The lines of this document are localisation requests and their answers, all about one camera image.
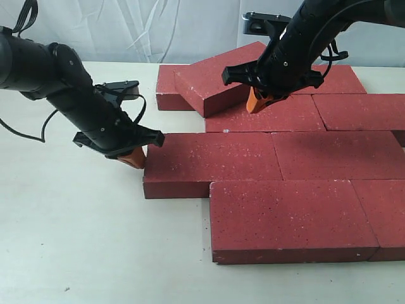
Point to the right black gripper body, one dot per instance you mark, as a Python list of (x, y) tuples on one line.
[(285, 65)]

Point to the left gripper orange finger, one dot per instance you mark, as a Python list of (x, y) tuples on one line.
[(136, 158)]

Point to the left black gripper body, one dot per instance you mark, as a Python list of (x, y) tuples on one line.
[(103, 126)]

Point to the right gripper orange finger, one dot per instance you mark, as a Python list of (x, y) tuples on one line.
[(264, 102), (255, 102)]

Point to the red brick second row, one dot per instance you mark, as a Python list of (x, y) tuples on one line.
[(297, 113), (356, 112)]

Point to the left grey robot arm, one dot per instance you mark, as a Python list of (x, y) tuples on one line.
[(56, 73)]

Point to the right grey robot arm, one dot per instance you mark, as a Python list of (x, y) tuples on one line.
[(377, 12)]

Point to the red brick back row right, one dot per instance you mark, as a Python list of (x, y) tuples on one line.
[(341, 79)]

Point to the red brick back row left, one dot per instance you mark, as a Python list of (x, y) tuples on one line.
[(167, 97)]

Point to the red brick front row left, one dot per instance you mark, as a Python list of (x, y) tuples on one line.
[(292, 221)]

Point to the red brick third row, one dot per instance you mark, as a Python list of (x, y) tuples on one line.
[(339, 155)]

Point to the red brick front row right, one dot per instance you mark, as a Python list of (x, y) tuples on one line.
[(383, 204)]

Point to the white backdrop cloth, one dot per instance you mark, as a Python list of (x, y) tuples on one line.
[(150, 31)]

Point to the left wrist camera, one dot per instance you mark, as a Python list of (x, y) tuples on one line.
[(119, 91)]

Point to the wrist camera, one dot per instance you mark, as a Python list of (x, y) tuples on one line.
[(264, 24), (119, 91)]

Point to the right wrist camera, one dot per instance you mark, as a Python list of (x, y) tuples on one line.
[(264, 24)]

